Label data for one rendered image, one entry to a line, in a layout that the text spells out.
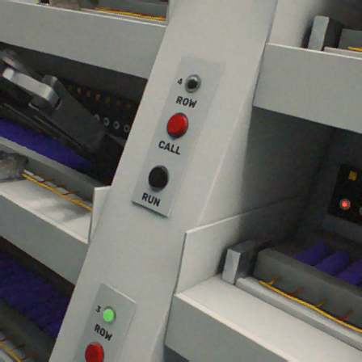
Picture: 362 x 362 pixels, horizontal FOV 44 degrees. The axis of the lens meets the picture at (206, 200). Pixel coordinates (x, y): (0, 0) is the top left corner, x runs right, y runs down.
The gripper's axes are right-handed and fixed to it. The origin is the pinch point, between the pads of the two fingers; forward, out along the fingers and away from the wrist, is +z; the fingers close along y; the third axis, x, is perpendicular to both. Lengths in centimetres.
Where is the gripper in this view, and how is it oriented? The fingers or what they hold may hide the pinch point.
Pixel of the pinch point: (98, 149)
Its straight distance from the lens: 48.6
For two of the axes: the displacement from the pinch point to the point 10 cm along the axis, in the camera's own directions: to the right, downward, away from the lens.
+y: -8.0, -3.3, 5.1
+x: -4.5, 8.8, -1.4
